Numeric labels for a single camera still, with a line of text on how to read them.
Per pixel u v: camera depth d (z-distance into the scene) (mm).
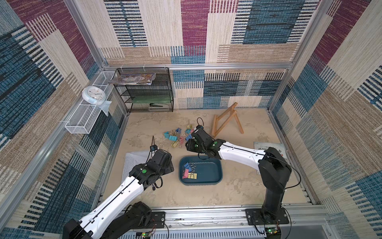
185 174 850
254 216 736
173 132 1039
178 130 1047
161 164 599
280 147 977
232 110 909
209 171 916
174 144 992
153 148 698
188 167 893
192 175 852
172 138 999
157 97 1091
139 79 871
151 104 1116
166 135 1037
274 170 475
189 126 1082
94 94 754
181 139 972
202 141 671
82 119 910
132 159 931
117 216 457
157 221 725
